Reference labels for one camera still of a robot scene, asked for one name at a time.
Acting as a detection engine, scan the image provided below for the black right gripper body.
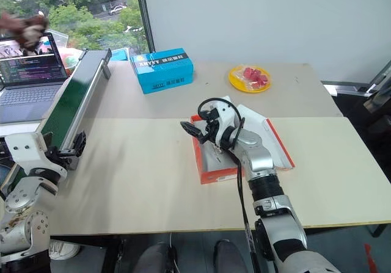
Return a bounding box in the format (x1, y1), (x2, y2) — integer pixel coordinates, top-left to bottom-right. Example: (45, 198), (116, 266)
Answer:
(199, 107), (222, 145)

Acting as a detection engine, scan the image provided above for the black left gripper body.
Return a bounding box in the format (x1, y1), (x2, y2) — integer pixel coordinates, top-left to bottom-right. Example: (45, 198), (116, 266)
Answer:
(45, 145), (75, 170)

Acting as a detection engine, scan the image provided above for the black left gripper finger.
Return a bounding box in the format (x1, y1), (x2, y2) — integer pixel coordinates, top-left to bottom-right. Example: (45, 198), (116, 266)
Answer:
(71, 130), (87, 159)
(57, 148), (77, 164)

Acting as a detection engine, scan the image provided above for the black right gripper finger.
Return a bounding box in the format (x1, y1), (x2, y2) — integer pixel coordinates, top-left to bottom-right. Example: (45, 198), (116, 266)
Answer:
(180, 121), (205, 138)
(189, 132), (210, 146)

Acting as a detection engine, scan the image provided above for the orange shoebox with lid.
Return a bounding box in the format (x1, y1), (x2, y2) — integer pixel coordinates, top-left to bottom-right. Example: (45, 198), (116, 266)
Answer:
(189, 95), (296, 186)

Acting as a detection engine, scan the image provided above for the blue shoebox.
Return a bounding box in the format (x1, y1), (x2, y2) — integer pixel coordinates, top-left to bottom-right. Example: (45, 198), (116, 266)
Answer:
(130, 47), (196, 95)

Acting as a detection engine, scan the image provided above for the green conveyor belt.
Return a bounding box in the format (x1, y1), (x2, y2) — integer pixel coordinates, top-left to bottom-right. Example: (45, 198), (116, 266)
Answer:
(36, 48), (112, 172)

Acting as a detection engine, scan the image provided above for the yellow plate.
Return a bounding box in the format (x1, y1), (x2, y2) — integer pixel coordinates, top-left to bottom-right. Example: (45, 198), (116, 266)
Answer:
(228, 65), (272, 94)

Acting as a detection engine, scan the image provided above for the bag of red candies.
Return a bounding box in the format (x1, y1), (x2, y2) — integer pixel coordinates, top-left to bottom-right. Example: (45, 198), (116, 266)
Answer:
(236, 67), (271, 90)

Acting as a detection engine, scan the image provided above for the grey laptop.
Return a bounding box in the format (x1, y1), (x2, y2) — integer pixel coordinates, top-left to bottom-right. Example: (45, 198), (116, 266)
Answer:
(0, 32), (70, 125)

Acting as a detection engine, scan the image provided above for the clear bag of colourful items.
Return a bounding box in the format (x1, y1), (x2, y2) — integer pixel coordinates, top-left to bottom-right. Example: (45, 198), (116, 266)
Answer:
(45, 30), (84, 76)

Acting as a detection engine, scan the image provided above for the white sneaker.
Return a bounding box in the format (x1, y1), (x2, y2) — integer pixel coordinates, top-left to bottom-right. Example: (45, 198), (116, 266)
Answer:
(48, 239), (81, 261)

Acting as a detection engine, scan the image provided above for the small blue box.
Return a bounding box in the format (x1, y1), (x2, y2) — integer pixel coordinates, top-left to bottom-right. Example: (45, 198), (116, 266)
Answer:
(110, 47), (130, 62)

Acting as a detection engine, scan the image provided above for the dark rounded shape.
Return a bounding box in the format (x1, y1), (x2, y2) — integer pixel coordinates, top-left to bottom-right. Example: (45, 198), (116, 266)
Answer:
(139, 242), (178, 273)
(213, 239), (249, 273)

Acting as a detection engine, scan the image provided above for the white parked car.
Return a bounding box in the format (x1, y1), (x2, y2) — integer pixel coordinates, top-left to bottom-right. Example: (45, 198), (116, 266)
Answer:
(108, 5), (128, 16)

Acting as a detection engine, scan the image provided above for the red floor object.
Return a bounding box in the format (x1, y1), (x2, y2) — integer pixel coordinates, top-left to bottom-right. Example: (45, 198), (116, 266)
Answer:
(363, 243), (380, 273)

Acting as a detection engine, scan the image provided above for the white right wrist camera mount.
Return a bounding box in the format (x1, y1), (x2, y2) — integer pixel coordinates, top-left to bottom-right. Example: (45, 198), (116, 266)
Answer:
(207, 100), (243, 149)

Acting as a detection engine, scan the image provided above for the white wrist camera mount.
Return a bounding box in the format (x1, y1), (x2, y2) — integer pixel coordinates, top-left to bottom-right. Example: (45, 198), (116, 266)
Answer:
(207, 100), (243, 149)
(5, 131), (68, 180)

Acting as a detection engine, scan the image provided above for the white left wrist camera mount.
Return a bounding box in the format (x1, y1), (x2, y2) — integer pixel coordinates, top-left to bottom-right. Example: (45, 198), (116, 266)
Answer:
(5, 131), (68, 180)

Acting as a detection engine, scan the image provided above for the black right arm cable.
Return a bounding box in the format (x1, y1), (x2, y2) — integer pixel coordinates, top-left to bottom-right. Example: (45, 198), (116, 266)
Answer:
(197, 97), (260, 273)

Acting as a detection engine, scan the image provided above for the black window post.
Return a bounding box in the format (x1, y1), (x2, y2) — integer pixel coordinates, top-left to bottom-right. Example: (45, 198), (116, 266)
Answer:
(134, 0), (156, 54)

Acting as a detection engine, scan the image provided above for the silver metal rail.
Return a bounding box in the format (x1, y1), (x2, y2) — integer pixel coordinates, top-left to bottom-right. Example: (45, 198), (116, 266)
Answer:
(322, 82), (371, 97)

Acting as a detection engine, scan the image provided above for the black metal frame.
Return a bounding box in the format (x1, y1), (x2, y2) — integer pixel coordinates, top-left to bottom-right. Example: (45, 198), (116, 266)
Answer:
(362, 61), (391, 122)

